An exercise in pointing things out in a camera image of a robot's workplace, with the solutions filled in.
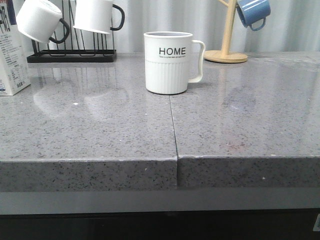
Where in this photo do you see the white HOME ribbed cup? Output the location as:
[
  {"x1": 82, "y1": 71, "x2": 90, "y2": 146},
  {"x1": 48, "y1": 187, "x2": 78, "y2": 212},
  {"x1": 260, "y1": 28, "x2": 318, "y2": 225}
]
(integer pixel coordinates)
[{"x1": 143, "y1": 31, "x2": 206, "y2": 95}]

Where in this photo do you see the white blue milk carton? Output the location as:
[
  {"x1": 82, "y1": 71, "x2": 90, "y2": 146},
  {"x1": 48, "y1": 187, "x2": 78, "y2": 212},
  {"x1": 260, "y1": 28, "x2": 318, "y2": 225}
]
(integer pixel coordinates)
[{"x1": 0, "y1": 0, "x2": 31, "y2": 96}]

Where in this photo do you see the wooden mug tree stand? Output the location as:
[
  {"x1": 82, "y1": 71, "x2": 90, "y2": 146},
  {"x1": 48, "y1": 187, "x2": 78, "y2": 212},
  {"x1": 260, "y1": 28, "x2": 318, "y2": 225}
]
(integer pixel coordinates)
[{"x1": 203, "y1": 0, "x2": 248, "y2": 64}]

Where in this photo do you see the blue enamel mug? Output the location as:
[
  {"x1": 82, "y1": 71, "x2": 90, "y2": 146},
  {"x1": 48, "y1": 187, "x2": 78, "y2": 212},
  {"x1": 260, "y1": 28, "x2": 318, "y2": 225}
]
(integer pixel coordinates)
[{"x1": 236, "y1": 0, "x2": 271, "y2": 32}]

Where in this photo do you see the black wire mug rack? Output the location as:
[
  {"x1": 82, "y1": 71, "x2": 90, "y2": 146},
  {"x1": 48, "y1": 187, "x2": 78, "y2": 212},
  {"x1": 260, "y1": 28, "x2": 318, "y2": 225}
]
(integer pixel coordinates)
[{"x1": 27, "y1": 0, "x2": 117, "y2": 63}]

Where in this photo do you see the white mug black handle right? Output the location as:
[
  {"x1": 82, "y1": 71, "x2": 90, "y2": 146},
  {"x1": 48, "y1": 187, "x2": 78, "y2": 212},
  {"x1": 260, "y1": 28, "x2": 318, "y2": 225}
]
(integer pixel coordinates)
[{"x1": 73, "y1": 0, "x2": 125, "y2": 35}]

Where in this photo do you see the white mug black handle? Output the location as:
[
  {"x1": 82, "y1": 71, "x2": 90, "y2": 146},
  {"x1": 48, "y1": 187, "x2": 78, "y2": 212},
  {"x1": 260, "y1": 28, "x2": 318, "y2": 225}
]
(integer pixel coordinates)
[
  {"x1": 73, "y1": 0, "x2": 125, "y2": 35},
  {"x1": 16, "y1": 0, "x2": 70, "y2": 44}
]

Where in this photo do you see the white mug black handle left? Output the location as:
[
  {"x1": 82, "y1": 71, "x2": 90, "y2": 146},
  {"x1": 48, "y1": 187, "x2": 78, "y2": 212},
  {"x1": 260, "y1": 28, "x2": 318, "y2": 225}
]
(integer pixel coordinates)
[{"x1": 16, "y1": 0, "x2": 70, "y2": 44}]

